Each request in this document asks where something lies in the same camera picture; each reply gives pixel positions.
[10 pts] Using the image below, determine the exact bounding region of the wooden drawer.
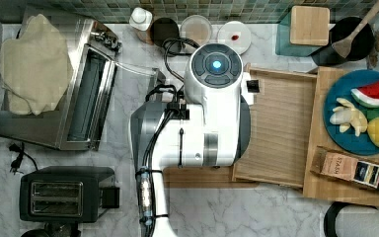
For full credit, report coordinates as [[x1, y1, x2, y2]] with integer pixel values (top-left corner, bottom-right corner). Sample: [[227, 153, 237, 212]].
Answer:
[[233, 64, 317, 188]]

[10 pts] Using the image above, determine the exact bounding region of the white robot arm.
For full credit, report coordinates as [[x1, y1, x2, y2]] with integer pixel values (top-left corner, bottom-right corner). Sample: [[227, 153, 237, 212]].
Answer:
[[128, 43, 253, 237]]

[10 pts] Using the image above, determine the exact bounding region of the wooden drawer cabinet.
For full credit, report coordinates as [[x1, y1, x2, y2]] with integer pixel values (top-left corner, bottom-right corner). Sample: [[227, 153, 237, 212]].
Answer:
[[303, 66, 379, 206]]

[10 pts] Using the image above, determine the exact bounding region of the bamboo cutting board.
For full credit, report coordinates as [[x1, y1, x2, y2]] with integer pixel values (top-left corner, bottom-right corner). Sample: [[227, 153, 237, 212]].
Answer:
[[164, 166, 259, 189]]

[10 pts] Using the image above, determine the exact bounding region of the clear plastic jar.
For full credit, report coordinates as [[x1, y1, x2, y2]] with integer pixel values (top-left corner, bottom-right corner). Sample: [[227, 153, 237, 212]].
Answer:
[[180, 15, 212, 45]]

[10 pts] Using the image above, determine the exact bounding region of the black cup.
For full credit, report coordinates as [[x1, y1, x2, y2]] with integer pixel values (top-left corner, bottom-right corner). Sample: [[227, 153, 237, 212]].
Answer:
[[150, 18, 182, 53]]

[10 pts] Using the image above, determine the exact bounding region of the white capped bottle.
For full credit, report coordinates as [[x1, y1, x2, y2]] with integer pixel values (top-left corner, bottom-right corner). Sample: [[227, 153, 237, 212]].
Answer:
[[129, 7, 154, 45]]

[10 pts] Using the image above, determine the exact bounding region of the stainless toaster oven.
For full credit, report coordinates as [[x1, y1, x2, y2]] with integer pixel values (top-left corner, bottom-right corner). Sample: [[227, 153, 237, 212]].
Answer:
[[0, 6, 167, 152]]

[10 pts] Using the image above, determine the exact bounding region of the Stash tea box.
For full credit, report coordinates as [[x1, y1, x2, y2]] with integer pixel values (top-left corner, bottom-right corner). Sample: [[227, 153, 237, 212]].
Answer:
[[310, 147, 379, 190]]

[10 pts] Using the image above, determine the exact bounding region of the teal glass container bamboo lid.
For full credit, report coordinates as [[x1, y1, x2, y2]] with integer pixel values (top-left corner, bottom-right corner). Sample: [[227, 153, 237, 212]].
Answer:
[[275, 6, 330, 57]]

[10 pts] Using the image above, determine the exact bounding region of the blue plate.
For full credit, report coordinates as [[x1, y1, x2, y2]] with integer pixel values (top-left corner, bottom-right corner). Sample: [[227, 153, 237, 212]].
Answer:
[[323, 69, 379, 156]]

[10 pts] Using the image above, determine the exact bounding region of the toy banana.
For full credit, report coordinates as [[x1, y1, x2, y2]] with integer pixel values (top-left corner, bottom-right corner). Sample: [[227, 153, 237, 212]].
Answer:
[[330, 98, 368, 137]]

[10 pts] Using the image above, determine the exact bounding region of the black toaster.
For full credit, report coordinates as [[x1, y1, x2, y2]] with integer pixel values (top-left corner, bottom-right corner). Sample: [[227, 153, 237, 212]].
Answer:
[[19, 166, 119, 223]]

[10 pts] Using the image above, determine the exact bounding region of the beige cloth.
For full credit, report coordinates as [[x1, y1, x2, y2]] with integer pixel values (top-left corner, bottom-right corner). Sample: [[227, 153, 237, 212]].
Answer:
[[0, 14, 73, 116]]

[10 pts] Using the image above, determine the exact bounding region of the wooden spatula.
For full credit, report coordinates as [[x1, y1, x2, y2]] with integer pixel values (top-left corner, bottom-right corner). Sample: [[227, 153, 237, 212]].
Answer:
[[333, 0, 379, 58]]

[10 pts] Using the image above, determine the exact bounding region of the dark object bottom left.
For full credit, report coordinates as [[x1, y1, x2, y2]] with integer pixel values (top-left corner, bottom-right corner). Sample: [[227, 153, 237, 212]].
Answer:
[[21, 223, 82, 237]]

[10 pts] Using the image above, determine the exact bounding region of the black round object bottom right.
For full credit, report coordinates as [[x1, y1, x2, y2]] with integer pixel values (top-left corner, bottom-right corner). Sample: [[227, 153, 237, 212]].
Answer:
[[324, 202, 379, 237]]

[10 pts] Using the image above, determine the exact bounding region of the black power plug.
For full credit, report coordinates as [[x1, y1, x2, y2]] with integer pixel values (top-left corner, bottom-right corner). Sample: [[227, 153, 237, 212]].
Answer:
[[9, 143, 38, 174]]

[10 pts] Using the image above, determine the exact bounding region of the toy watermelon slice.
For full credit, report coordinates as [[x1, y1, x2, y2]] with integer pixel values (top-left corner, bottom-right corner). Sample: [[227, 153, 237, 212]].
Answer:
[[350, 81, 379, 108]]

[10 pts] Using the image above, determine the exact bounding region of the black utensil pot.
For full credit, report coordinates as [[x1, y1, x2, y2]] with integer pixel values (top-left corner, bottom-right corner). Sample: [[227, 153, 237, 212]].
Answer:
[[311, 17, 375, 66]]

